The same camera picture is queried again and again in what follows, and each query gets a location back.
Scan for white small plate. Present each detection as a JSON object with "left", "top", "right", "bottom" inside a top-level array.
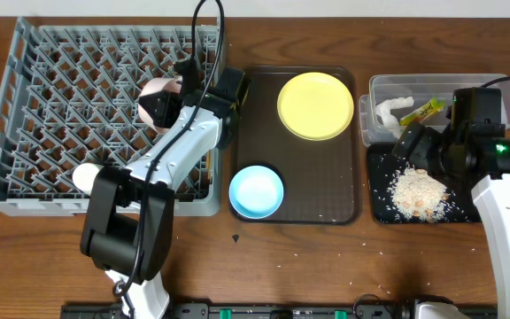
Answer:
[{"left": 138, "top": 77, "right": 182, "bottom": 134}]

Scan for green orange snack wrapper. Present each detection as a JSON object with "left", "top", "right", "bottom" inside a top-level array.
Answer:
[{"left": 399, "top": 98, "right": 445, "bottom": 126}]

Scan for rice food scraps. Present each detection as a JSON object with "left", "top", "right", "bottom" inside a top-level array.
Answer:
[{"left": 387, "top": 167, "right": 450, "bottom": 222}]

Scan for wooden chopstick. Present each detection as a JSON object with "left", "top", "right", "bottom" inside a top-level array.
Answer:
[{"left": 205, "top": 151, "right": 213, "bottom": 184}]

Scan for white cup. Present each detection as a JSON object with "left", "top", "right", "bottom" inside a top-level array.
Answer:
[{"left": 72, "top": 163, "right": 103, "bottom": 195}]

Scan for yellow plate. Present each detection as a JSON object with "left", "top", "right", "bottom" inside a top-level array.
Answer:
[{"left": 277, "top": 72, "right": 354, "bottom": 141}]

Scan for light blue bowl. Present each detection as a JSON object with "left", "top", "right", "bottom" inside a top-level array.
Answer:
[{"left": 228, "top": 166, "right": 285, "bottom": 220}]

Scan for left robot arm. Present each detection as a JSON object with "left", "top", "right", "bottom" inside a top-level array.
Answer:
[{"left": 73, "top": 66, "right": 250, "bottom": 318}]

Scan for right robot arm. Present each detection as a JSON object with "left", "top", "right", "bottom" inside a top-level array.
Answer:
[{"left": 392, "top": 87, "right": 510, "bottom": 318}]

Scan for grey dishwasher rack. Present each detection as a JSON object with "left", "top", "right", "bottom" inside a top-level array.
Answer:
[{"left": 0, "top": 18, "right": 225, "bottom": 216}]

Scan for black tray bin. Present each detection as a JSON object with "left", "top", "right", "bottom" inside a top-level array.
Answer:
[{"left": 367, "top": 143, "right": 481, "bottom": 224}]

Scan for clear plastic bin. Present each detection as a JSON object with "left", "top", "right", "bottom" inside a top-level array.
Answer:
[{"left": 359, "top": 74, "right": 510, "bottom": 147}]

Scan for dark brown serving tray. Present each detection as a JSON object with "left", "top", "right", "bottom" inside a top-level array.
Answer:
[{"left": 233, "top": 66, "right": 361, "bottom": 225}]

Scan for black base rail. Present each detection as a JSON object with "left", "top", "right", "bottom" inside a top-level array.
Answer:
[{"left": 59, "top": 294, "right": 499, "bottom": 319}]

